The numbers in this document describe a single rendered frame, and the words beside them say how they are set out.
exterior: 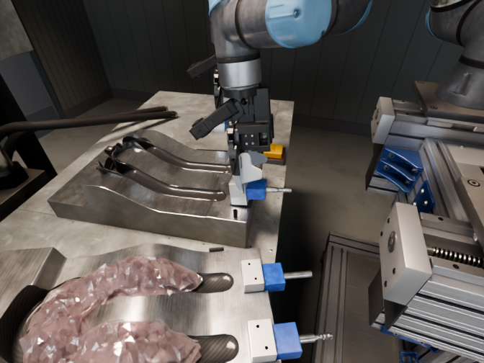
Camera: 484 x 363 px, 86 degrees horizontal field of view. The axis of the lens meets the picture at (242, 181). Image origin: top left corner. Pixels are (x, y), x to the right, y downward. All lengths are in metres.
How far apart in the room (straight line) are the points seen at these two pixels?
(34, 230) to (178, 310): 0.47
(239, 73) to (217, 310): 0.40
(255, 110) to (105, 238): 0.47
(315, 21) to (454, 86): 0.54
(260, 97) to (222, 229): 0.29
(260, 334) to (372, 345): 0.84
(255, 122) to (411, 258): 0.32
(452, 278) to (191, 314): 0.39
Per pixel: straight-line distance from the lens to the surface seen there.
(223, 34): 0.46
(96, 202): 0.70
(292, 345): 0.46
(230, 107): 0.49
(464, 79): 0.86
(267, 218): 0.69
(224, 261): 0.54
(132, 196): 0.63
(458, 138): 0.90
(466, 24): 0.89
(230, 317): 0.49
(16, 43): 1.25
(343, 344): 1.22
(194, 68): 0.78
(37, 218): 0.86
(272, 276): 0.51
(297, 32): 0.37
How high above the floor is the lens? 1.30
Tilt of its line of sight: 39 degrees down
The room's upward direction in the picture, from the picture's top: straight up
